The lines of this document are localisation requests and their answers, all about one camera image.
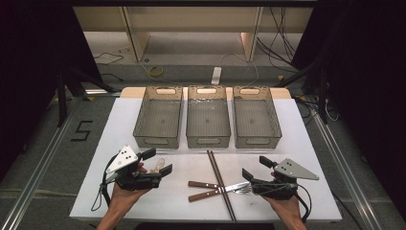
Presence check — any black metal stand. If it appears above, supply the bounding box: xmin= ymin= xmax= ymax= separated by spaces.
xmin=56 ymin=63 xmax=116 ymax=127
xmin=274 ymin=60 xmax=329 ymax=124

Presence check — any bundle of black cables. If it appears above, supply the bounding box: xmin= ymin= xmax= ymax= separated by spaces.
xmin=257 ymin=6 xmax=298 ymax=73

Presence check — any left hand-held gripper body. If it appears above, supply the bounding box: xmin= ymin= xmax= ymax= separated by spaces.
xmin=104 ymin=145 xmax=162 ymax=192

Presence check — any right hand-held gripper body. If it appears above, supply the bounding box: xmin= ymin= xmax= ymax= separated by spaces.
xmin=250 ymin=157 xmax=320 ymax=201

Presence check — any thin black floor cable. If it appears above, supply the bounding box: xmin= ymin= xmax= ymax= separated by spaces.
xmin=93 ymin=52 xmax=124 ymax=66

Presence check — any white power cable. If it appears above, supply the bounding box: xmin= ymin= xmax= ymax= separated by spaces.
xmin=219 ymin=52 xmax=260 ymax=87

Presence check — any white table board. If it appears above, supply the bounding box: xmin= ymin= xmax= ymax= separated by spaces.
xmin=69 ymin=97 xmax=343 ymax=222

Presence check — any person's right hand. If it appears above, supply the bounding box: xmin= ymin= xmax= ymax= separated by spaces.
xmin=262 ymin=191 xmax=304 ymax=222

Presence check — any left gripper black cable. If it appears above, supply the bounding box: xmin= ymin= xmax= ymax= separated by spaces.
xmin=90 ymin=152 xmax=119 ymax=213

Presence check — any aluminium floor rail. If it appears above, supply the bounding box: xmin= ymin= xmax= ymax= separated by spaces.
xmin=0 ymin=95 xmax=80 ymax=230
xmin=310 ymin=111 xmax=384 ymax=230

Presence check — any clear grey plastic bin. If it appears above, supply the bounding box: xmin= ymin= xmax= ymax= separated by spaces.
xmin=132 ymin=85 xmax=184 ymax=150
xmin=186 ymin=85 xmax=232 ymax=150
xmin=233 ymin=85 xmax=283 ymax=150

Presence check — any person's left hand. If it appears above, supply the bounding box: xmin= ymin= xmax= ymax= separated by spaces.
xmin=108 ymin=161 xmax=151 ymax=213

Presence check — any yellow tape roll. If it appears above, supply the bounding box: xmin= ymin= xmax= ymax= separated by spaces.
xmin=148 ymin=65 xmax=165 ymax=78

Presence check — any white power strip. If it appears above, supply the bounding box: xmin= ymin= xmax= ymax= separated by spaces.
xmin=211 ymin=66 xmax=222 ymax=86

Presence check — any beige wooden shelf unit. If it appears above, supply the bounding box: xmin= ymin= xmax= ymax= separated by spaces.
xmin=73 ymin=6 xmax=314 ymax=63

